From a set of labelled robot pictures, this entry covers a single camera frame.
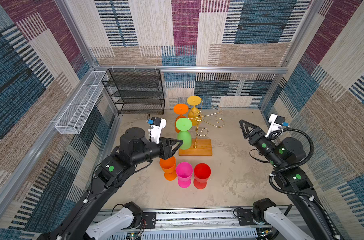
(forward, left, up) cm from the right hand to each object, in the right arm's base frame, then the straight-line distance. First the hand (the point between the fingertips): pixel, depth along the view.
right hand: (241, 125), depth 62 cm
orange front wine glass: (-5, +32, -26) cm, 41 cm away
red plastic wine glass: (-10, +15, -24) cm, 30 cm away
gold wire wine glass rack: (+13, +13, -37) cm, 41 cm away
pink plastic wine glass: (-7, +24, -29) cm, 38 cm away
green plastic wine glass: (+4, +24, -4) cm, 25 cm away
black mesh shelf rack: (+51, +57, -21) cm, 80 cm away
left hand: (-6, +25, 0) cm, 26 cm away
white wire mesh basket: (+10, +75, -3) cm, 76 cm away
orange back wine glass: (+15, +25, -4) cm, 29 cm away
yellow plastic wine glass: (+19, +18, -13) cm, 29 cm away
